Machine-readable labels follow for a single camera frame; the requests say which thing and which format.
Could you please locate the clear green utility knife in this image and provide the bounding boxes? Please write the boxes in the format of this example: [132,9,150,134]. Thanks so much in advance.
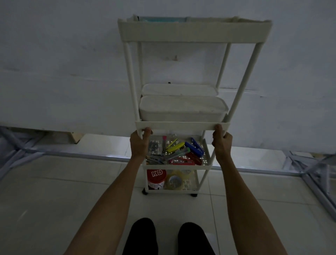
[164,147,191,161]

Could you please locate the person's left hand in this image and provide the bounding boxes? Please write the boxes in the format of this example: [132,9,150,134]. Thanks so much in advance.
[130,127,154,161]

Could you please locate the red utility knife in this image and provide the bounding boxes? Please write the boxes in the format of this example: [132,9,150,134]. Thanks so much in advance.
[186,152,203,166]

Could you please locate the blue stapler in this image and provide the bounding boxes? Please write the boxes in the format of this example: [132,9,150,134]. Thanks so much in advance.
[184,137,205,158]

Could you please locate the person's right forearm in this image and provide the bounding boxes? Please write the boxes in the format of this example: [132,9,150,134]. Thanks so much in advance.
[217,157,288,255]

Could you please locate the person's black trousers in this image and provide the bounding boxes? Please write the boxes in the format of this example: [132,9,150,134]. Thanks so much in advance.
[122,218,216,255]

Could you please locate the clear bag of pens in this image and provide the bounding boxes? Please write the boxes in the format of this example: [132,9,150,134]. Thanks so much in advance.
[145,139,165,165]

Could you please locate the white small cart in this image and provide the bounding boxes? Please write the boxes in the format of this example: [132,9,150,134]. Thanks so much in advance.
[117,14,273,198]

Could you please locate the grey metal stand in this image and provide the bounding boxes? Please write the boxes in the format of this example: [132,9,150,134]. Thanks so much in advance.
[0,125,46,180]
[282,149,336,222]

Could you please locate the grey metal floor rail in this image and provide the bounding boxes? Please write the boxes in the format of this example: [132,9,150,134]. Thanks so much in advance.
[33,149,304,177]

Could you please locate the white rectangular container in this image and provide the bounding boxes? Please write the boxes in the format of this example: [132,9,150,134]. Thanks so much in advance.
[141,83,219,97]

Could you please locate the person's right hand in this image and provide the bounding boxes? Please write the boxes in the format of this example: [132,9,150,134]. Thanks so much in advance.
[211,124,233,165]

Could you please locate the long white plastic box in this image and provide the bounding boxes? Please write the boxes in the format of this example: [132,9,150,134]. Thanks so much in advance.
[139,95,229,122]

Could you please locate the red lidded round can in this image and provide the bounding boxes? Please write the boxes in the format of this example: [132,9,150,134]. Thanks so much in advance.
[146,169,167,191]

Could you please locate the yellow stapler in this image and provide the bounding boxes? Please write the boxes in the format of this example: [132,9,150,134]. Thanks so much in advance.
[165,138,186,154]

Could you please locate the red stapler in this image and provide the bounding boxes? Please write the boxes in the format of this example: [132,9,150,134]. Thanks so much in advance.
[169,157,196,166]

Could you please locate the person's left forearm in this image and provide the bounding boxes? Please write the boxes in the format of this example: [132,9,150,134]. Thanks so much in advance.
[64,155,148,255]

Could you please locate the red blue tissue packet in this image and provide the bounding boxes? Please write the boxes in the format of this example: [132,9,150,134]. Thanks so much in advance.
[137,16,187,24]

